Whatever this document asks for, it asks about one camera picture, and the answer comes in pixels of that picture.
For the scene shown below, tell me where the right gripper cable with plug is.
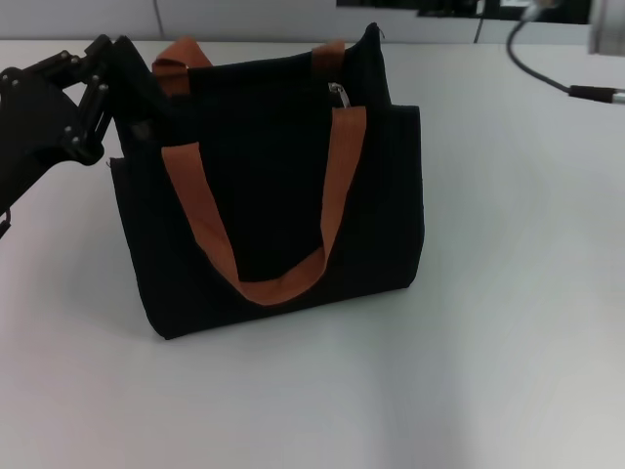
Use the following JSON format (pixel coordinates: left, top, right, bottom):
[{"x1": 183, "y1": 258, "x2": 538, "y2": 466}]
[{"x1": 505, "y1": 0, "x2": 625, "y2": 106}]

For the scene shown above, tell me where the black bag with orange handles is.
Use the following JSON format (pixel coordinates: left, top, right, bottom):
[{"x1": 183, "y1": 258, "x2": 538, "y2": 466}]
[{"x1": 107, "y1": 21, "x2": 426, "y2": 342}]

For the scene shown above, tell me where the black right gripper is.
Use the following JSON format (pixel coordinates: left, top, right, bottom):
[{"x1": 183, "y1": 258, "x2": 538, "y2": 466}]
[{"x1": 335, "y1": 0, "x2": 490, "y2": 21}]

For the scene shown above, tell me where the silver zipper pull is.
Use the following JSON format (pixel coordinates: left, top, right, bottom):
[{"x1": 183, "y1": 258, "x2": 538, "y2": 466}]
[{"x1": 326, "y1": 81, "x2": 354, "y2": 110}]

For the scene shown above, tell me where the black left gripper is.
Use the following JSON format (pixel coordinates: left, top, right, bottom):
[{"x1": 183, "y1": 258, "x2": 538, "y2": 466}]
[{"x1": 0, "y1": 33, "x2": 119, "y2": 212}]

